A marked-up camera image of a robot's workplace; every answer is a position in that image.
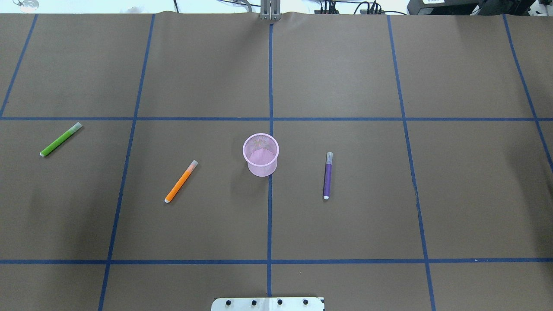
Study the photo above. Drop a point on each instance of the orange marker pen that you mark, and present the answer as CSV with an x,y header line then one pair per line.
x,y
181,181

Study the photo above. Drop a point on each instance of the purple marker pen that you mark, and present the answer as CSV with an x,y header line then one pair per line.
x,y
327,176

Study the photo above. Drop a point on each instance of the aluminium frame post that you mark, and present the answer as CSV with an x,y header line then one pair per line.
x,y
270,10

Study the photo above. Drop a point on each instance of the green marker pen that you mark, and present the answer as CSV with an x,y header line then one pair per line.
x,y
60,140

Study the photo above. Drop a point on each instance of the pink mesh pen holder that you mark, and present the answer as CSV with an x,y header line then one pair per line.
x,y
261,152

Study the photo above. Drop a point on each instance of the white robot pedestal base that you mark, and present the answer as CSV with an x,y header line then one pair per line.
x,y
269,304

